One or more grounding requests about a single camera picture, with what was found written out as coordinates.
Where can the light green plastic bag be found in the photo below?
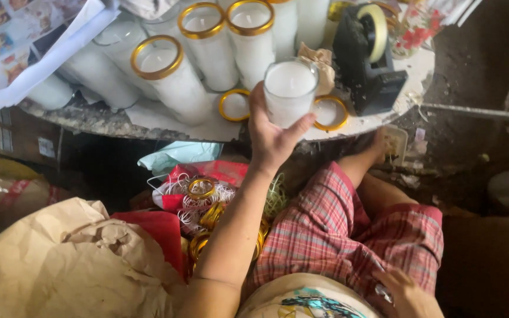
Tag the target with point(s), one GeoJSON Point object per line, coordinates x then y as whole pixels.
{"type": "Point", "coordinates": [179, 154]}

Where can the cream printed shirt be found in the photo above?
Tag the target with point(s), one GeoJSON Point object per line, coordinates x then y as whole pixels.
{"type": "Point", "coordinates": [298, 300]}

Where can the clear plastic piece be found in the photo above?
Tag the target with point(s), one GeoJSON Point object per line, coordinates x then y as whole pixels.
{"type": "Point", "coordinates": [383, 292]}

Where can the brown cardboard box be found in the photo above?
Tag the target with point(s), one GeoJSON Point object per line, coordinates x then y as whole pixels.
{"type": "Point", "coordinates": [11, 132]}

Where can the black tape dispenser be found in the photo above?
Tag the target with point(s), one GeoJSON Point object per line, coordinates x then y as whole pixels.
{"type": "Point", "coordinates": [369, 84]}

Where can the large crumpled brown paper bag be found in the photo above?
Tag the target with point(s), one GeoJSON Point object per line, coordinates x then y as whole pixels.
{"type": "Point", "coordinates": [77, 265]}

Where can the red plaid shorts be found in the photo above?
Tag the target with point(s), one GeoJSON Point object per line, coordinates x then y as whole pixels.
{"type": "Point", "coordinates": [338, 234]}

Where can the tan sack with red stripe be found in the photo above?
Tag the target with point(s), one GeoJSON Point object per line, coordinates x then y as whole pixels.
{"type": "Point", "coordinates": [7, 190]}

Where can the red floral printed glass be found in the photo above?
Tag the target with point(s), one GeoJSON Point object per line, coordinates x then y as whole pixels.
{"type": "Point", "coordinates": [416, 33]}

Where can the heap of gold rings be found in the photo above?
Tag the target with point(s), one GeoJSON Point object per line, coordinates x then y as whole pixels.
{"type": "Point", "coordinates": [203, 212]}

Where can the cluster of tall white candles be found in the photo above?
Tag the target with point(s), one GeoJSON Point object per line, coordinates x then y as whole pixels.
{"type": "Point", "coordinates": [210, 57]}

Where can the white candle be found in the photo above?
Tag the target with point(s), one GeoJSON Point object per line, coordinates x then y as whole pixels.
{"type": "Point", "coordinates": [290, 86]}

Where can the grey metal rod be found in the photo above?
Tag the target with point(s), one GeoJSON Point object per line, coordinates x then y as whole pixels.
{"type": "Point", "coordinates": [480, 112]}

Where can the person's leg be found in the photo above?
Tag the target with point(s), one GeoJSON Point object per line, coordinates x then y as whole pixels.
{"type": "Point", "coordinates": [369, 176]}

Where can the person's left hand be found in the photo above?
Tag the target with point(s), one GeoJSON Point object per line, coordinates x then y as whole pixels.
{"type": "Point", "coordinates": [270, 143]}

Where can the person's right hand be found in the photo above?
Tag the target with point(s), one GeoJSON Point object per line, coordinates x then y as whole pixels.
{"type": "Point", "coordinates": [407, 298]}

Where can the printed newspaper sheets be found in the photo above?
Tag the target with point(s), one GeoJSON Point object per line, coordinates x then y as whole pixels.
{"type": "Point", "coordinates": [20, 39]}

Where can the red plastic bag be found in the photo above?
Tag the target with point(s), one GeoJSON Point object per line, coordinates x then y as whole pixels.
{"type": "Point", "coordinates": [159, 234]}

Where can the crumpled brown paper scrap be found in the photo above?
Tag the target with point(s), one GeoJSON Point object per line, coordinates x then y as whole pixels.
{"type": "Point", "coordinates": [323, 66]}

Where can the person's right fingers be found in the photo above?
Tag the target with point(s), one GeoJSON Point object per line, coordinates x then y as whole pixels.
{"type": "Point", "coordinates": [389, 277]}

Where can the cream sandal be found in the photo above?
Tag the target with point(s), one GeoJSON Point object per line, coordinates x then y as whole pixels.
{"type": "Point", "coordinates": [398, 141]}

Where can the clear tape roll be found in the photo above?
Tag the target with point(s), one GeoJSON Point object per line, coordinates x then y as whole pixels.
{"type": "Point", "coordinates": [380, 31]}

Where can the yellow green raffia bundle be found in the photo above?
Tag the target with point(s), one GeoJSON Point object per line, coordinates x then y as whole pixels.
{"type": "Point", "coordinates": [276, 198]}

